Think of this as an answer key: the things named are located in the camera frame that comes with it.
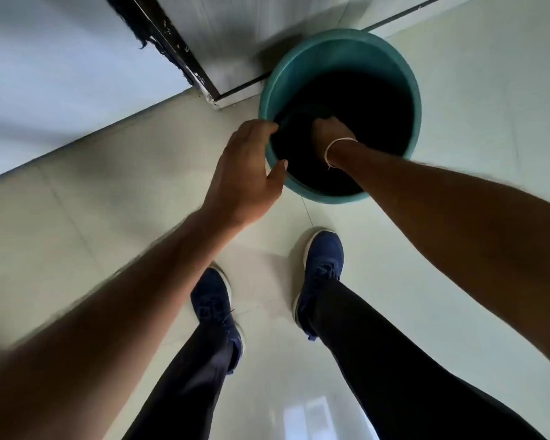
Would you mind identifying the person's right hand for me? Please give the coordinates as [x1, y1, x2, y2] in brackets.
[311, 116, 359, 166]

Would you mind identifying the person's left hand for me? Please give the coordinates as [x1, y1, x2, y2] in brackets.
[200, 119, 288, 227]

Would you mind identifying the teal plastic bucket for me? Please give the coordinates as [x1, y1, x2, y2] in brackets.
[258, 27, 422, 205]

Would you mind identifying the person's left forearm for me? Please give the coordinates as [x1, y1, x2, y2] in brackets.
[0, 208, 253, 440]

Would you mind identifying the person's right forearm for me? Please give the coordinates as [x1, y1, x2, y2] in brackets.
[326, 141, 550, 379]

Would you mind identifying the person's right navy shoe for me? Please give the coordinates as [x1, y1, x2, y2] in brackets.
[292, 229, 345, 343]

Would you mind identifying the person's navy shoe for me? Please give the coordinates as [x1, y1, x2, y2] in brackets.
[292, 229, 345, 343]
[190, 265, 244, 375]

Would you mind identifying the person's left navy shoe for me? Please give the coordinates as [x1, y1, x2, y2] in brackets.
[190, 265, 244, 375]

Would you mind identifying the person's left black trouser leg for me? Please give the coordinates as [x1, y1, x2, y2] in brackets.
[123, 311, 235, 440]

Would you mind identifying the person's black trouser leg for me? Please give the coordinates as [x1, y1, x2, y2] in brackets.
[309, 277, 549, 440]
[123, 311, 235, 440]

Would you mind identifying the white door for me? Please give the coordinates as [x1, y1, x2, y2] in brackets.
[0, 0, 191, 184]

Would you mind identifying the person's right black trouser leg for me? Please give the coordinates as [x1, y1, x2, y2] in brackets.
[309, 277, 549, 440]

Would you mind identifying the pale thread wrist bracelet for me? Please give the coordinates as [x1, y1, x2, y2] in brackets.
[324, 137, 359, 171]

